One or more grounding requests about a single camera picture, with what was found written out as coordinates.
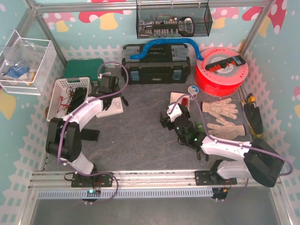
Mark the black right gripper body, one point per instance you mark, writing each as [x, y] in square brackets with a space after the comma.
[166, 120]

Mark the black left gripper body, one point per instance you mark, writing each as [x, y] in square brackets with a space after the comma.
[110, 94]

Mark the white peg fixture base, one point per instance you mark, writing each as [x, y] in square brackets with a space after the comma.
[115, 108]

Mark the black handled screwdriver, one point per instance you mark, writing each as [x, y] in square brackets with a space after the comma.
[124, 100]

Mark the large red spring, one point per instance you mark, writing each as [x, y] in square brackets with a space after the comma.
[184, 101]

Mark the black rectangular plate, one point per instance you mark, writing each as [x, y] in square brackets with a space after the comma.
[90, 135]

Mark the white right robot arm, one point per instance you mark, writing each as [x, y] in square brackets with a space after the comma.
[256, 159]

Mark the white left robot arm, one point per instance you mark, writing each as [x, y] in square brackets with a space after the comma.
[65, 135]

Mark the white spring box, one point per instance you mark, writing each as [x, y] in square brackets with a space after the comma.
[175, 96]

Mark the black device in basket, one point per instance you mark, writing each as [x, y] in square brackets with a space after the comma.
[77, 99]

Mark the green plastic case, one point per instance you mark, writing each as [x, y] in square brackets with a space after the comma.
[84, 68]

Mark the green hand tool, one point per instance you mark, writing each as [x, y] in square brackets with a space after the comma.
[199, 126]

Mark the white perforated basket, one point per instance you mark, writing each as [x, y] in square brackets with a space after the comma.
[62, 95]

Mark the orange black pliers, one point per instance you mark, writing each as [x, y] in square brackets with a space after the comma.
[201, 154]

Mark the black toolbox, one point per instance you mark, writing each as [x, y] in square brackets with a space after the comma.
[163, 64]

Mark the upper white work glove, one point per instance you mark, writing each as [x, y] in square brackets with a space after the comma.
[220, 109]

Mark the white work glove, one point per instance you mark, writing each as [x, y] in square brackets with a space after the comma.
[220, 109]
[226, 130]

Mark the lower white work glove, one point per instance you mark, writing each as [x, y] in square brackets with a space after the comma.
[226, 130]

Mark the red filament spool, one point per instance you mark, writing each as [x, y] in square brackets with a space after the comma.
[223, 82]

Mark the clear acrylic box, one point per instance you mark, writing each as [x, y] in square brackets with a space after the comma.
[39, 54]

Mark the blue white glove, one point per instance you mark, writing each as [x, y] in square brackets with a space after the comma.
[18, 71]

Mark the yellow black tool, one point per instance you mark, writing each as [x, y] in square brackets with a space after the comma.
[250, 99]

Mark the black yellow rubber glove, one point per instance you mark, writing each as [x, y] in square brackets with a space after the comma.
[254, 121]

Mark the black power strip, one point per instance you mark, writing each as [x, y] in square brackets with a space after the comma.
[235, 60]

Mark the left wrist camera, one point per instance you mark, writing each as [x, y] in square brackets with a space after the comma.
[107, 80]

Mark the solder wire spool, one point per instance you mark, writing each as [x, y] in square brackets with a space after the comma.
[193, 91]

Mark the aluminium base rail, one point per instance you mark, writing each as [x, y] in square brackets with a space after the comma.
[141, 179]

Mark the grey slotted cable duct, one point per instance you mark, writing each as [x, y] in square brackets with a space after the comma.
[125, 193]

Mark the black wire mesh basket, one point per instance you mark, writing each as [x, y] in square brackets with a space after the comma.
[173, 21]

